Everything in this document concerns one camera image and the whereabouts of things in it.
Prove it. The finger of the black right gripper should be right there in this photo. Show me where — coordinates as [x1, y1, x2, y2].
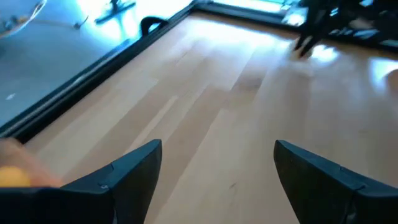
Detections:
[293, 34, 308, 52]
[300, 36, 323, 59]

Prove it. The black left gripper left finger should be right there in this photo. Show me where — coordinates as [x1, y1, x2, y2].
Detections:
[0, 139, 163, 224]

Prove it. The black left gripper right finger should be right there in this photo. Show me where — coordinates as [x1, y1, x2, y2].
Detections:
[273, 139, 398, 224]

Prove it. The yellow lemon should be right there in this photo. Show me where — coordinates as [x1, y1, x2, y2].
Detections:
[0, 166, 32, 188]

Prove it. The black floor stand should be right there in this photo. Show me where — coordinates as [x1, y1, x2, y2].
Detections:
[94, 0, 137, 25]

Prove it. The black metal table frame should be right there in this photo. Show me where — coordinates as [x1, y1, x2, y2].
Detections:
[0, 0, 398, 144]

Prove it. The black frame clamp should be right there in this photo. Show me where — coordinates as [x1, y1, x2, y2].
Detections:
[139, 16, 169, 37]

